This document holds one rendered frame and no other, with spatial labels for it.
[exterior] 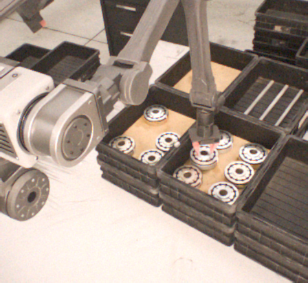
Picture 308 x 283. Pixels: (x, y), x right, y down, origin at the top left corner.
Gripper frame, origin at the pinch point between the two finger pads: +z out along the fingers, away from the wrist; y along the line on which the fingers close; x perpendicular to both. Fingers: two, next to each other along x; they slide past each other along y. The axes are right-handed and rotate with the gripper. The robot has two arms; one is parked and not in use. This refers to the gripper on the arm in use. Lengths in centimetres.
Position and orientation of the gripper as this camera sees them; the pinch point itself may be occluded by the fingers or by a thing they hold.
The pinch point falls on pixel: (204, 152)
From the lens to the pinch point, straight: 152.7
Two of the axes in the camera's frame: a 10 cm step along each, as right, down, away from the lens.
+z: 0.5, 7.7, 6.4
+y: -9.9, 1.4, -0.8
